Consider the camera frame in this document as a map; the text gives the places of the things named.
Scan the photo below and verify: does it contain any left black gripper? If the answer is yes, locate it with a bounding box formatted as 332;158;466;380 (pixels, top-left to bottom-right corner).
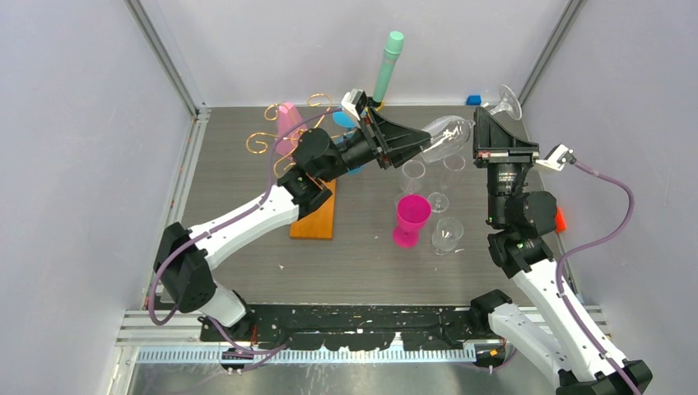
319;109;431;184

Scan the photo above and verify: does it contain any small blue block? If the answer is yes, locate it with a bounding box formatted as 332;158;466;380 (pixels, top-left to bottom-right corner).
465;95;482;106

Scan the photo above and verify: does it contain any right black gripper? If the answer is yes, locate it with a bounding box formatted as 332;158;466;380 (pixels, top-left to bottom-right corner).
471;109;538;225

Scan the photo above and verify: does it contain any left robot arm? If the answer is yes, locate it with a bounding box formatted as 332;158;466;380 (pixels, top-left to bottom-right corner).
151;108;431;341

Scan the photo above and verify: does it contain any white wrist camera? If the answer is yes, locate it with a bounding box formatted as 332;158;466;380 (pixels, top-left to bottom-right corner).
340;88;368;123
533;144;577;172

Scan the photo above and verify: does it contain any black base frame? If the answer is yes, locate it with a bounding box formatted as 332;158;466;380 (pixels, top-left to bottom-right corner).
199;304;504;351

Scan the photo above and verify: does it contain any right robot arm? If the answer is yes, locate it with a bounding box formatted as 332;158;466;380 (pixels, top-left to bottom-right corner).
469;108;653;394

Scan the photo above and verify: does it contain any magenta plastic wine glass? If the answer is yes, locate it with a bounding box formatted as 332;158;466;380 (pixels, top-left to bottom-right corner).
393;194;431;249

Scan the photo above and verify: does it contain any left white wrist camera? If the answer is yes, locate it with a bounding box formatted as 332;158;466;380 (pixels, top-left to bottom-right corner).
340;88;368;123

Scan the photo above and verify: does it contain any slotted metal rail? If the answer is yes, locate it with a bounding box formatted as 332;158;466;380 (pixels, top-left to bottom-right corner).
135;345;477;365

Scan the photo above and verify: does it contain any light pink plastic glass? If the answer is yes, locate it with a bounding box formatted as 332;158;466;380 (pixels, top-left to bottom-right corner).
274;101;309;159

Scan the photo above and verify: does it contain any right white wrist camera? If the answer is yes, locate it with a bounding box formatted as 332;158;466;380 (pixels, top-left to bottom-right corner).
533;144;577;172

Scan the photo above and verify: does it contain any orange wooden rack base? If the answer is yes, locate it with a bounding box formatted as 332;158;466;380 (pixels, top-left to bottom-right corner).
289;180;337;240

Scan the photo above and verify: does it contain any small red block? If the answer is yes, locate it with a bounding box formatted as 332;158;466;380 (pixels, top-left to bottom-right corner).
555;207;566;234

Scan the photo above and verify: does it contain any clear flute glass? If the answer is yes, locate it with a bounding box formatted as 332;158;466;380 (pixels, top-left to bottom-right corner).
393;160;426;206

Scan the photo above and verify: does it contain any mint green cylinder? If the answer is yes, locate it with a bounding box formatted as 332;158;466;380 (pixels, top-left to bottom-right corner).
372;30;404;105

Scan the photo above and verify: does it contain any clear wine glass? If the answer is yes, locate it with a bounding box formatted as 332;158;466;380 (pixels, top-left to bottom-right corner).
427;154;467;213

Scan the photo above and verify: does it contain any blue plastic wine glass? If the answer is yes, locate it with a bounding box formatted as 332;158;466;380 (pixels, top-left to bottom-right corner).
333;109;357;146

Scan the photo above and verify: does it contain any black yellow tripod stand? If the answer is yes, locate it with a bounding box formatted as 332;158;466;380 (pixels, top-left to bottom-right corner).
366;96;384;111

